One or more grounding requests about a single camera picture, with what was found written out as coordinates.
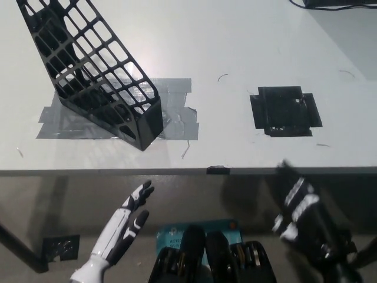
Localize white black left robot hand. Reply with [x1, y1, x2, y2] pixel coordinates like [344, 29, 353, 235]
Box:
[90, 180, 156, 265]

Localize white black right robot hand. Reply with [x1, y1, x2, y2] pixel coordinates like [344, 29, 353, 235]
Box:
[270, 158, 326, 246]

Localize black mesh file shelf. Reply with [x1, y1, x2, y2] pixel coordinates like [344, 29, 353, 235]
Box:
[16, 0, 165, 153]

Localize teal cardboard box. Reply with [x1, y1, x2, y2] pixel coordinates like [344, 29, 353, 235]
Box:
[155, 218, 244, 259]

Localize black floor tape patch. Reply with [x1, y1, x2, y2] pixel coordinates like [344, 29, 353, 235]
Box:
[42, 234, 81, 262]

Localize small black tape strip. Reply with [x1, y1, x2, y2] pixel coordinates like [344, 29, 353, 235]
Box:
[206, 166, 232, 175]

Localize black table leg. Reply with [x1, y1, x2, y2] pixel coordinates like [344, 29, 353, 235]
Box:
[0, 219, 49, 272]
[355, 241, 377, 269]

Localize black square tape patch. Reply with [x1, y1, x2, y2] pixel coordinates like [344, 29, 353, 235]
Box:
[249, 85, 324, 138]

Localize black flat device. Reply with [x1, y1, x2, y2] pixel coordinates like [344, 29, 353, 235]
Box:
[303, 0, 377, 8]

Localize grey duct tape patch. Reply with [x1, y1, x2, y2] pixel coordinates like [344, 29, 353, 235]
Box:
[35, 77, 200, 141]

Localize thin black cable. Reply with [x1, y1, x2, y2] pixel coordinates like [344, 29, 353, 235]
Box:
[288, 0, 377, 12]

